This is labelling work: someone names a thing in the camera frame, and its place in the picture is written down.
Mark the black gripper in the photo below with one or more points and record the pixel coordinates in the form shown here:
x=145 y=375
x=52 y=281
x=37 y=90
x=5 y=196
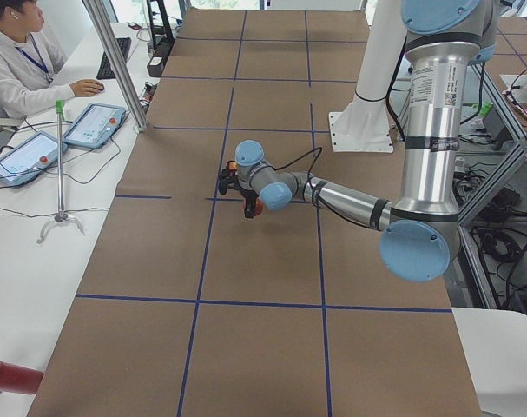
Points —
x=247 y=195

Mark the red yellow lone apple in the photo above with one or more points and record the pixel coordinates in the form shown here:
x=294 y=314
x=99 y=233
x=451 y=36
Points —
x=258 y=207

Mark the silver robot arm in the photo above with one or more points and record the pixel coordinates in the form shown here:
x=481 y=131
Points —
x=440 y=40

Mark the far teach pendant tablet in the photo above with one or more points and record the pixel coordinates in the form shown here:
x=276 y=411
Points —
x=94 y=126

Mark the teach pendant tablet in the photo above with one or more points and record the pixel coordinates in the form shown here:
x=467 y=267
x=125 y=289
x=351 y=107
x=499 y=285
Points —
x=94 y=126
x=29 y=159

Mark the reacher grabber tool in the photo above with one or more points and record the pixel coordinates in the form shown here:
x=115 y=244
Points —
x=61 y=217

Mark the near teach pendant tablet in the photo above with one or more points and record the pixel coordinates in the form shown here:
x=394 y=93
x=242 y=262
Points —
x=29 y=159

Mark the person in white hoodie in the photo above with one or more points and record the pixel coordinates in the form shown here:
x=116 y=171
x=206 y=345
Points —
x=29 y=62

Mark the red cylinder bottle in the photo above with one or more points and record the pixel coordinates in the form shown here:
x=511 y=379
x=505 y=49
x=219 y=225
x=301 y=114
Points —
x=19 y=380

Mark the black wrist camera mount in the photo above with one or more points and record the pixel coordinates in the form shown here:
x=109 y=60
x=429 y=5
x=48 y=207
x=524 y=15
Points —
x=228 y=180

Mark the aluminium frame post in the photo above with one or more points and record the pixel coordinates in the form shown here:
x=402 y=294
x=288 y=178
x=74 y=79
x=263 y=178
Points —
x=100 y=19

